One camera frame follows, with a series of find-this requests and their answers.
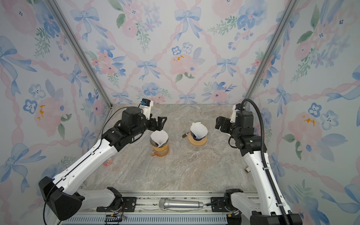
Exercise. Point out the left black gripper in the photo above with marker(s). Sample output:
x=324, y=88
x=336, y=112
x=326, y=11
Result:
x=160, y=125

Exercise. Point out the silver microphone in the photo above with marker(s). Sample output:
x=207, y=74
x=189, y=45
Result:
x=174, y=203

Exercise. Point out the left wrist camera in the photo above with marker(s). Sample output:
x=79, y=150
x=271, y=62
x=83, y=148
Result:
x=132, y=116

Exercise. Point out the pink cylindrical container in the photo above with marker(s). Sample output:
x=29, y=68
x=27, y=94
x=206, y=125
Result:
x=108, y=162

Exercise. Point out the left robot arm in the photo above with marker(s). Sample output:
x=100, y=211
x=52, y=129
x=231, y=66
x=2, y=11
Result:
x=62, y=193

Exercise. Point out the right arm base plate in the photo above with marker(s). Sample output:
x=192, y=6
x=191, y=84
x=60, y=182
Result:
x=221, y=204

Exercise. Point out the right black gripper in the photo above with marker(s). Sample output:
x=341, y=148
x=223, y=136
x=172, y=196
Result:
x=220, y=123

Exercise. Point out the blue glass dripper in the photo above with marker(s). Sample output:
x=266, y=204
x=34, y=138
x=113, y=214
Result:
x=196, y=138

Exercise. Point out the orange glass carafe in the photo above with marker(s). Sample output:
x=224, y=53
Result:
x=160, y=152

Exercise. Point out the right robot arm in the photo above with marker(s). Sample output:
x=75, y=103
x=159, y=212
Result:
x=273, y=208

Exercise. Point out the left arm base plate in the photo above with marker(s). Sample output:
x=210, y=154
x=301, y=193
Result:
x=126, y=204

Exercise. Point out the white paper coffee filter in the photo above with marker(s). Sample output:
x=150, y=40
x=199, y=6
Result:
x=159, y=139

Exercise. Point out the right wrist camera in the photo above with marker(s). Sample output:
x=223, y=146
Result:
x=235, y=109

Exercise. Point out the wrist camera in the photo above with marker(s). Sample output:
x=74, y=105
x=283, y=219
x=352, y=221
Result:
x=235, y=109
x=132, y=116

